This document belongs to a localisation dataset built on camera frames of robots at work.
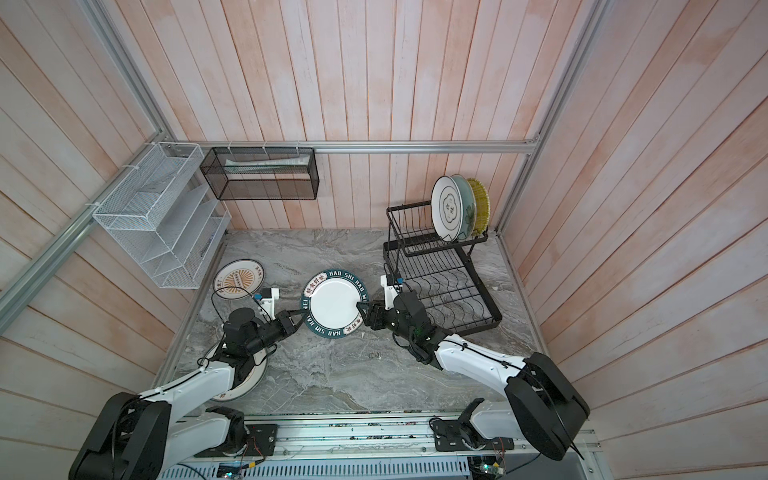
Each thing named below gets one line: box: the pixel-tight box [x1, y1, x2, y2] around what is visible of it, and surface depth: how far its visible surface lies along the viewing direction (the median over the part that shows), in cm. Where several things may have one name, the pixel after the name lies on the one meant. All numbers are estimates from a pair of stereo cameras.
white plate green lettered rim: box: [300, 269, 368, 339], surface depth 85 cm
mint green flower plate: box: [451, 174, 477, 241], surface depth 84 cm
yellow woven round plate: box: [467, 178, 491, 237], surface depth 83 cm
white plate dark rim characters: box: [430, 175, 464, 242], surface depth 91 cm
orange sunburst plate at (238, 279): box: [213, 259, 265, 300], surface depth 107 cm
